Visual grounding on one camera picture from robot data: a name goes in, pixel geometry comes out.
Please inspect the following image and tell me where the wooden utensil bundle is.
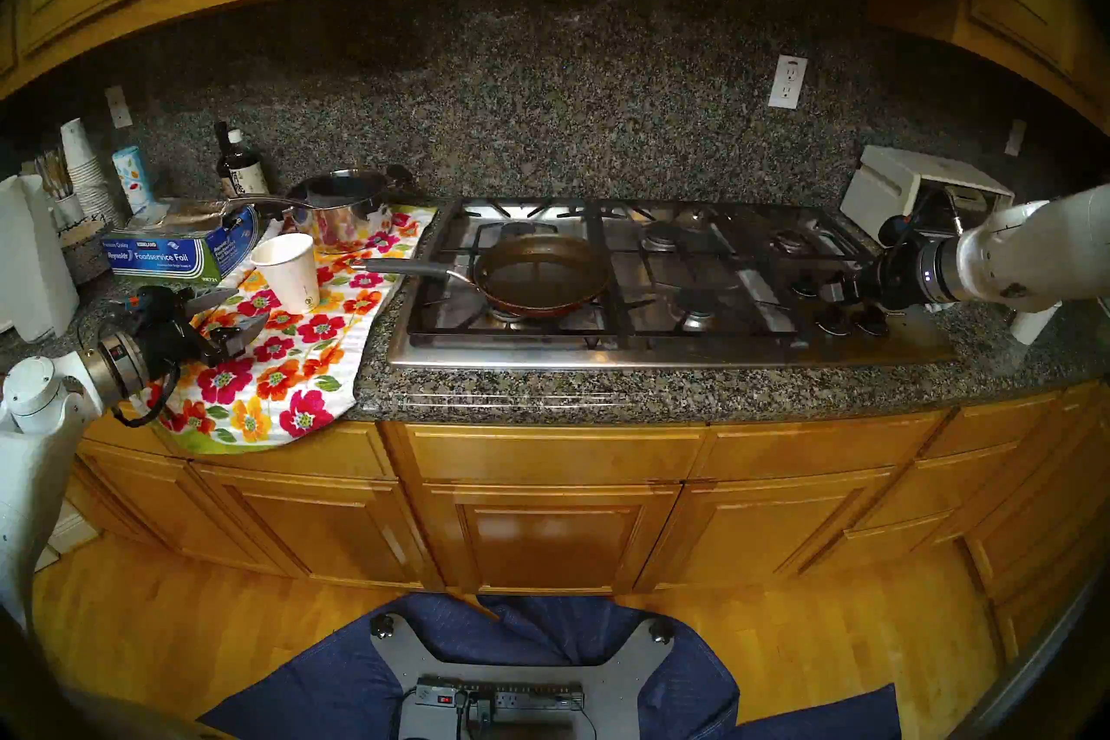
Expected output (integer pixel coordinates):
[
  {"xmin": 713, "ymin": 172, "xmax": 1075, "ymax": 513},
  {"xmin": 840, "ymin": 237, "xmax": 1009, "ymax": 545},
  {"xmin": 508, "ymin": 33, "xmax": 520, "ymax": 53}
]
[{"xmin": 35, "ymin": 149, "xmax": 75, "ymax": 202}]

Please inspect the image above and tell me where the blue foodservice foil box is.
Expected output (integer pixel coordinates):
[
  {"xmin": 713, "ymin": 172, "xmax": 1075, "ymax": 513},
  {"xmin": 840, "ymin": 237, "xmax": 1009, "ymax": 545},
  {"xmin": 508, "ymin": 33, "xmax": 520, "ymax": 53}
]
[{"xmin": 101, "ymin": 196, "xmax": 261, "ymax": 286}]

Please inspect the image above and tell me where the wooden drawer front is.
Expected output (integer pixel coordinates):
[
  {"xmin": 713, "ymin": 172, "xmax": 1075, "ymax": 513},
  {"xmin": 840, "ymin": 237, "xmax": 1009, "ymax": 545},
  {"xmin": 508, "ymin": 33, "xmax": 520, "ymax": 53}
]
[
  {"xmin": 173, "ymin": 422, "xmax": 395, "ymax": 481},
  {"xmin": 406, "ymin": 424, "xmax": 708, "ymax": 485},
  {"xmin": 694, "ymin": 411, "xmax": 950, "ymax": 481}
]

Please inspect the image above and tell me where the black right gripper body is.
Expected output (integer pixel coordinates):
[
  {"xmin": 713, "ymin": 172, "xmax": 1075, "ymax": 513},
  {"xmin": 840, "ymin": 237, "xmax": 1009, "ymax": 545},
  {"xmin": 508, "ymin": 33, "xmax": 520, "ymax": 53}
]
[{"xmin": 854, "ymin": 214, "xmax": 927, "ymax": 313}]

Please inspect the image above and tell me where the stainless steel gas cooktop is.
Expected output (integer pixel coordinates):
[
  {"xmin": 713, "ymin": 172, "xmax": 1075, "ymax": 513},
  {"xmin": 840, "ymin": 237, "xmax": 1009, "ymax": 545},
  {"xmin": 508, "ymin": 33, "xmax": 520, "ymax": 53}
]
[{"xmin": 388, "ymin": 196, "xmax": 955, "ymax": 371}]

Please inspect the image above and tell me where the white toaster oven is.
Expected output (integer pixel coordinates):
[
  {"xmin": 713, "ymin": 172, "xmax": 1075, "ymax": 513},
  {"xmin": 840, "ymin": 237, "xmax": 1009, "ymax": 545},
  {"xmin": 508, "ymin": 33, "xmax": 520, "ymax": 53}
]
[{"xmin": 839, "ymin": 144, "xmax": 1015, "ymax": 245}]

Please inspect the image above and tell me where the stainless steel saucepan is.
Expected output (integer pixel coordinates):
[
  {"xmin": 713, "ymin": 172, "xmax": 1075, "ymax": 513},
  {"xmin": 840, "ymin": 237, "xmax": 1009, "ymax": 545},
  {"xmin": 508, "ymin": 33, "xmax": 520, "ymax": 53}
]
[{"xmin": 227, "ymin": 166, "xmax": 417, "ymax": 254}]

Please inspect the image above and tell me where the stack of white paper cups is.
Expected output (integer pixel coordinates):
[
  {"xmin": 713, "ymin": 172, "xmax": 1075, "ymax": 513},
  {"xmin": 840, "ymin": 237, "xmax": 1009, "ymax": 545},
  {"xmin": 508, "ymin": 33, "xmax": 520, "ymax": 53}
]
[{"xmin": 59, "ymin": 118, "xmax": 118, "ymax": 223}]

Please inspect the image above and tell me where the dark blue moving blanket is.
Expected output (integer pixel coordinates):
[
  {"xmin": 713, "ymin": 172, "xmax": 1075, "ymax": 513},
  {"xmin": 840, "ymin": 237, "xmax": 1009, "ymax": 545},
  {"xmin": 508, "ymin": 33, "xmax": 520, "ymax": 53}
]
[{"xmin": 199, "ymin": 593, "xmax": 903, "ymax": 740}]

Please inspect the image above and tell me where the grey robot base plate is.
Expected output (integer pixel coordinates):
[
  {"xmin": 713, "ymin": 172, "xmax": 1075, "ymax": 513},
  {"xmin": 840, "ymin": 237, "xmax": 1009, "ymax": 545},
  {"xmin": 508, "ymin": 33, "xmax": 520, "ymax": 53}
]
[{"xmin": 370, "ymin": 613, "xmax": 676, "ymax": 740}]

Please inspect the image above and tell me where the white paper cup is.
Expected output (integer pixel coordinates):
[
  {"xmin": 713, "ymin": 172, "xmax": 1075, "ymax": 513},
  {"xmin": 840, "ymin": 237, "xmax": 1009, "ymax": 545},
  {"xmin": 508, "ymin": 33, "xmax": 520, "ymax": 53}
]
[
  {"xmin": 1010, "ymin": 305, "xmax": 1063, "ymax": 346},
  {"xmin": 251, "ymin": 233, "xmax": 321, "ymax": 315}
]

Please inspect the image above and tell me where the white duplex wall outlet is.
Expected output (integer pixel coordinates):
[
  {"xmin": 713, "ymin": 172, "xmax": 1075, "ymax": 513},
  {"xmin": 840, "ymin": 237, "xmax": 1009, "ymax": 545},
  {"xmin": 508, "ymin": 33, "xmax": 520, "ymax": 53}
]
[{"xmin": 768, "ymin": 54, "xmax": 809, "ymax": 110}]

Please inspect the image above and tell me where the grey power strip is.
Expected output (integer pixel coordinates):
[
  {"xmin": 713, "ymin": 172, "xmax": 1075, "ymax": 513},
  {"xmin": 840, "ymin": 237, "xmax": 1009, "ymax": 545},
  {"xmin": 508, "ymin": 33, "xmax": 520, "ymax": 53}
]
[{"xmin": 415, "ymin": 682, "xmax": 586, "ymax": 720}]

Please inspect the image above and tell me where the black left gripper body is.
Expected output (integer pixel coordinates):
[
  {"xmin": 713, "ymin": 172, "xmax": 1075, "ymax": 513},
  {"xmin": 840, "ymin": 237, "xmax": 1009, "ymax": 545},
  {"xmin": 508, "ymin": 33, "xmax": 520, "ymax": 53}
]
[{"xmin": 128, "ymin": 286, "xmax": 237, "ymax": 382}]

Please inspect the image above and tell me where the patterned blue paper cup stack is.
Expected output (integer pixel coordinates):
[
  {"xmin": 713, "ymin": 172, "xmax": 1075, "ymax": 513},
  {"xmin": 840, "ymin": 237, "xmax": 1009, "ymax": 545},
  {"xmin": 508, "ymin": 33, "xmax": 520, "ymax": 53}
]
[{"xmin": 111, "ymin": 145, "xmax": 155, "ymax": 215}]

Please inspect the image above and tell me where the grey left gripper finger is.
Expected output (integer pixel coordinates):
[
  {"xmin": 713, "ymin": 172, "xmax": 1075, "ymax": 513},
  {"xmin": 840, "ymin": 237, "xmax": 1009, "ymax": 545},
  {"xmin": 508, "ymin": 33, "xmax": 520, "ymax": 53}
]
[
  {"xmin": 210, "ymin": 313, "xmax": 271, "ymax": 366},
  {"xmin": 184, "ymin": 287, "xmax": 240, "ymax": 318}
]

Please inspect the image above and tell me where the narrow black cast iron grate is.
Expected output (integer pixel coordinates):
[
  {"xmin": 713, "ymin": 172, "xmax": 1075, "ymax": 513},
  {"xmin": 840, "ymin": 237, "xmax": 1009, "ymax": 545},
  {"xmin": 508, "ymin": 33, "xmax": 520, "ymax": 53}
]
[{"xmin": 720, "ymin": 208, "xmax": 877, "ymax": 269}]

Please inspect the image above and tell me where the dark bottle with white label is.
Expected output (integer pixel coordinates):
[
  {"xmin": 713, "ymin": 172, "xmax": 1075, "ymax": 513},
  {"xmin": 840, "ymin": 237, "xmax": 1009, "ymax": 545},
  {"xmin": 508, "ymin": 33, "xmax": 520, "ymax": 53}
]
[{"xmin": 227, "ymin": 130, "xmax": 270, "ymax": 197}]

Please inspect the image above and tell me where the wooden lower cabinet run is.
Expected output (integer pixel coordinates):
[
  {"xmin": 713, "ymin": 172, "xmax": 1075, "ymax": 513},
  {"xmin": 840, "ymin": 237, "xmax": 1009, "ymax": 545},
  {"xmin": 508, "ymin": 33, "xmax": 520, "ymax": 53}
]
[{"xmin": 65, "ymin": 378, "xmax": 1110, "ymax": 661}]

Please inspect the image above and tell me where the floral kitchen towel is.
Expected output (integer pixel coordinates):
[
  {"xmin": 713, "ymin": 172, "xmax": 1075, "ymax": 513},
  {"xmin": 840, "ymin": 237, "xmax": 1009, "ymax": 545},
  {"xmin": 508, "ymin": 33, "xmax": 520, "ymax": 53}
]
[{"xmin": 143, "ymin": 205, "xmax": 439, "ymax": 455}]

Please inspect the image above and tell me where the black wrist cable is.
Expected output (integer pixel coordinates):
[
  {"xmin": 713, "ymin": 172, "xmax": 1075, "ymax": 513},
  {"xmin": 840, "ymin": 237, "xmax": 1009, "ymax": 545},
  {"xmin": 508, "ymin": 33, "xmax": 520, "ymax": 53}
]
[{"xmin": 108, "ymin": 364, "xmax": 183, "ymax": 429}]

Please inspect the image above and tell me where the white paper towel roll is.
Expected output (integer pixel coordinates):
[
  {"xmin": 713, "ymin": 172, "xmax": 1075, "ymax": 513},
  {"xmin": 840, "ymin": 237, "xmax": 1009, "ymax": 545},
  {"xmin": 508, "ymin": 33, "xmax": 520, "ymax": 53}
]
[{"xmin": 0, "ymin": 175, "xmax": 81, "ymax": 343}]

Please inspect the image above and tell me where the dark nonstick frying pan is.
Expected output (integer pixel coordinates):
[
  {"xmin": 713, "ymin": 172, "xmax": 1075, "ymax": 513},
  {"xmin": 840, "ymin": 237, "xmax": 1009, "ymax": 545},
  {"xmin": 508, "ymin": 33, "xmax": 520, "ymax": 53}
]
[{"xmin": 351, "ymin": 234, "xmax": 612, "ymax": 319}]

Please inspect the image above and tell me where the wooden cabinet door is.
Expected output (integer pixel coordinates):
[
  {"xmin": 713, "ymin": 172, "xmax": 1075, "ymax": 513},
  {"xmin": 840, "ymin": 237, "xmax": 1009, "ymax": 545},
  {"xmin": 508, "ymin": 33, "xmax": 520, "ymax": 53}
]
[
  {"xmin": 633, "ymin": 468, "xmax": 898, "ymax": 587},
  {"xmin": 191, "ymin": 463, "xmax": 434, "ymax": 592},
  {"xmin": 425, "ymin": 482, "xmax": 686, "ymax": 596}
]

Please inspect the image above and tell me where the woven patterned basket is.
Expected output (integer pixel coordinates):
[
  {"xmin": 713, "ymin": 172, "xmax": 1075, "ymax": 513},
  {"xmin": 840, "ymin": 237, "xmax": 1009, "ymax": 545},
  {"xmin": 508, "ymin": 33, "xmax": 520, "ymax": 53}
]
[{"xmin": 59, "ymin": 218, "xmax": 114, "ymax": 286}]

